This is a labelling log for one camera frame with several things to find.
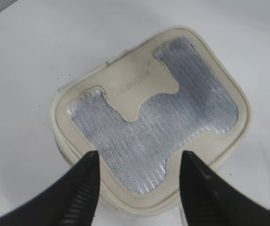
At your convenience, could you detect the cream fabric zipper bag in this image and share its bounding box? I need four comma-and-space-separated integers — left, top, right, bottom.
50, 26, 251, 217

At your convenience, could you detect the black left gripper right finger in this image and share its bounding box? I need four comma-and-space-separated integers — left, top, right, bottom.
179, 151, 270, 226

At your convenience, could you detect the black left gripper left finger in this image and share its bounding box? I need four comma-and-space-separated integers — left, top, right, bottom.
0, 151, 100, 226

